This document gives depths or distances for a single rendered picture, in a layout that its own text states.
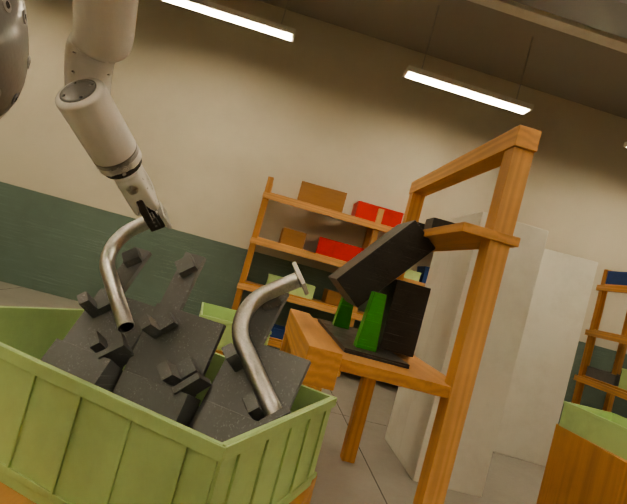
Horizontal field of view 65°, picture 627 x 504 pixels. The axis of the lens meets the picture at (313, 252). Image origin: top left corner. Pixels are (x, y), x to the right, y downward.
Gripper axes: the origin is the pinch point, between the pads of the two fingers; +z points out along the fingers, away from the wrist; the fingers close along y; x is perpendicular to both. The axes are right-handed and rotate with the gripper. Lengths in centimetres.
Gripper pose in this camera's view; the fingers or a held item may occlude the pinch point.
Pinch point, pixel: (153, 216)
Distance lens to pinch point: 110.9
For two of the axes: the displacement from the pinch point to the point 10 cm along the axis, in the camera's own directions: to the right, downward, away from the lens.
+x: -9.2, 3.8, -1.3
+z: 1.3, 5.9, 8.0
